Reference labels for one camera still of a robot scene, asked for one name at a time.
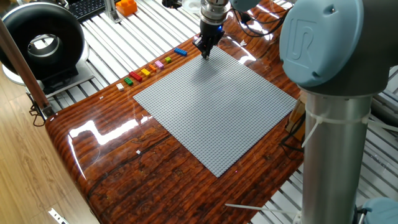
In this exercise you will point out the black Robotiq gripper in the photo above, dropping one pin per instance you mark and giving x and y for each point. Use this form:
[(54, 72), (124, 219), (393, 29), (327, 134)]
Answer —
[(211, 32)]

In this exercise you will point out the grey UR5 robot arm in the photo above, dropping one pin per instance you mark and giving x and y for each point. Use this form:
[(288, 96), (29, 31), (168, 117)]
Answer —
[(332, 155)]

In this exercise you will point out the long blue Lego brick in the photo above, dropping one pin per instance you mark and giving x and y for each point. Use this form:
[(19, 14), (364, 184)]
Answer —
[(180, 52)]

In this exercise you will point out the small lime Lego brick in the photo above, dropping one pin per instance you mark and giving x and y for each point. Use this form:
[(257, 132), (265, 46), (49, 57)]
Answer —
[(168, 59)]

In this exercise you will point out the pink Lego brick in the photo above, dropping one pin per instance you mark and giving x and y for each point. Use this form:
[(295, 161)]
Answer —
[(159, 64)]

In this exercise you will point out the thin orange Lego brick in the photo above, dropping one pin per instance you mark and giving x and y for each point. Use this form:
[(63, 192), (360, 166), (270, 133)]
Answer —
[(152, 68)]

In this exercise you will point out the grey Lego baseplate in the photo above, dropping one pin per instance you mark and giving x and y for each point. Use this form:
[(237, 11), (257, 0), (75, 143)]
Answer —
[(214, 109)]

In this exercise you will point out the yellow Lego brick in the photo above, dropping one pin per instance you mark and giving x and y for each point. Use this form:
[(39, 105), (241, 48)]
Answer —
[(145, 72)]

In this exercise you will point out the long red Lego brick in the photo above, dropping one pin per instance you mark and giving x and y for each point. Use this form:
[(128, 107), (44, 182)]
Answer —
[(136, 76)]

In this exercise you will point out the green Lego brick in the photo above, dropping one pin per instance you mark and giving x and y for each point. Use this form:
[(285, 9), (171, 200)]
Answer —
[(128, 81)]

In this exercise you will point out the square white Lego brick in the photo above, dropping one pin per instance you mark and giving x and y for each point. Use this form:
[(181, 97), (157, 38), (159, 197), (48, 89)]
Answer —
[(120, 87)]

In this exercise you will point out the crumpled white paper scrap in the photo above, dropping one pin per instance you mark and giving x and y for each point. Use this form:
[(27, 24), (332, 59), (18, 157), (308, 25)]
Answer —
[(242, 43)]

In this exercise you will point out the white tape roll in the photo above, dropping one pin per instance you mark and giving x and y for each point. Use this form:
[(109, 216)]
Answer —
[(191, 6)]

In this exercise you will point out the black round object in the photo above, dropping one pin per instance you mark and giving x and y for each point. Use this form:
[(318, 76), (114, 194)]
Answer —
[(171, 3)]

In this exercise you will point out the large orange toy brick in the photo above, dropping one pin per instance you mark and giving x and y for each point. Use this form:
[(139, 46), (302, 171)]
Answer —
[(126, 8)]

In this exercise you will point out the black keyboard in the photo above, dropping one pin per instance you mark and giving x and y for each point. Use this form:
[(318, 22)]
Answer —
[(90, 7)]

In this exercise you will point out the long white zip tie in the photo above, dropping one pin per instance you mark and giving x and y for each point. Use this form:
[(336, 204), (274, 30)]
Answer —
[(248, 207)]

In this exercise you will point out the brown wooden beam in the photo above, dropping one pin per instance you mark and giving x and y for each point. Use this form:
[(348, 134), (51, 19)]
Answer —
[(21, 65)]

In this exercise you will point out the short aluminium post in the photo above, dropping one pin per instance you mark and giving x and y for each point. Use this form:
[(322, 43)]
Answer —
[(111, 11)]

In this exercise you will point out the silver metal bracket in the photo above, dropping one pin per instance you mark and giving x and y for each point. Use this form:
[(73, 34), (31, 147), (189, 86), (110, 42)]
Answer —
[(57, 216)]

